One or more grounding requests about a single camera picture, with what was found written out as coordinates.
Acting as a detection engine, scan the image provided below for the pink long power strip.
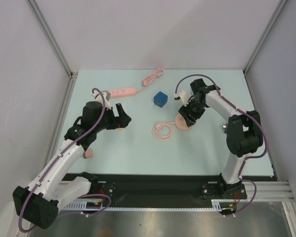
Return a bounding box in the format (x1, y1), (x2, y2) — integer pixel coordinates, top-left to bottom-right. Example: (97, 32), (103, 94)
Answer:
(98, 68), (164, 101)

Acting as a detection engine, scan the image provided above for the white cable duct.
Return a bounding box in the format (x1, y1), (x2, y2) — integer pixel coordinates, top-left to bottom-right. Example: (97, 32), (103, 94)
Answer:
(63, 200), (103, 211)

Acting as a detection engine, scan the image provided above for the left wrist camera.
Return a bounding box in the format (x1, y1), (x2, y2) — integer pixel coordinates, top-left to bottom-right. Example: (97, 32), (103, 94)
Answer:
(92, 88), (111, 110)

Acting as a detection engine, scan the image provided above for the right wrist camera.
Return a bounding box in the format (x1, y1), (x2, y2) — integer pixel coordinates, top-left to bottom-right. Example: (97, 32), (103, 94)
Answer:
(174, 90), (190, 107)

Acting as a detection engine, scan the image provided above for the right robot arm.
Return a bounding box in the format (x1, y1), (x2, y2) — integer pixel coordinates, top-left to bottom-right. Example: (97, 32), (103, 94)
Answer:
(175, 74), (267, 198)

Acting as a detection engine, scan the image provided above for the blue cube socket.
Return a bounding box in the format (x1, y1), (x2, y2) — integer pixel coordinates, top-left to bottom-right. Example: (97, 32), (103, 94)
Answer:
(153, 91), (168, 108)

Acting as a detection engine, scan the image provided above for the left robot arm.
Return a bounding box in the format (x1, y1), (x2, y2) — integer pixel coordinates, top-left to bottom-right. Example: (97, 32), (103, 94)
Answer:
(12, 101), (132, 233)

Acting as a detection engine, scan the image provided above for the pink round power strip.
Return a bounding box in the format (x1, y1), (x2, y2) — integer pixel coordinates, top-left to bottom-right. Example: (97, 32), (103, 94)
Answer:
(152, 115), (193, 141)

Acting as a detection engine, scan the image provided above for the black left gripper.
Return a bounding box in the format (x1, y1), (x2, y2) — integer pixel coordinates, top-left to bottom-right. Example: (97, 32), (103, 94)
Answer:
(94, 103), (131, 133)

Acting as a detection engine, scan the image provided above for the beige cube socket adapter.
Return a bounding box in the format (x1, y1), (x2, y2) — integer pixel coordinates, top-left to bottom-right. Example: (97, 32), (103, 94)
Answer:
(185, 118), (196, 127)

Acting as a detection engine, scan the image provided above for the dark green cube socket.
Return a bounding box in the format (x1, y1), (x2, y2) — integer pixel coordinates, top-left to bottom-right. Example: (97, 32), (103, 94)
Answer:
(222, 123), (228, 134)

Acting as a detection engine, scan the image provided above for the aluminium frame rail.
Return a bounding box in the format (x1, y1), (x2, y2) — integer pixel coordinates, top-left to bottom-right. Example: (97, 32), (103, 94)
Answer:
(59, 181), (293, 203)

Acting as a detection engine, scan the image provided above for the pink cube adapter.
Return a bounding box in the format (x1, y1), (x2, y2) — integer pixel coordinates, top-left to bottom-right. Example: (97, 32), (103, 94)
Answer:
(83, 149), (93, 159)

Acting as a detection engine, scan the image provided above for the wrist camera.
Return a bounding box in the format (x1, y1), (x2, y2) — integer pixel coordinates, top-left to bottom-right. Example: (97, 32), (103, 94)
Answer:
(174, 90), (190, 107)
(92, 88), (111, 110)

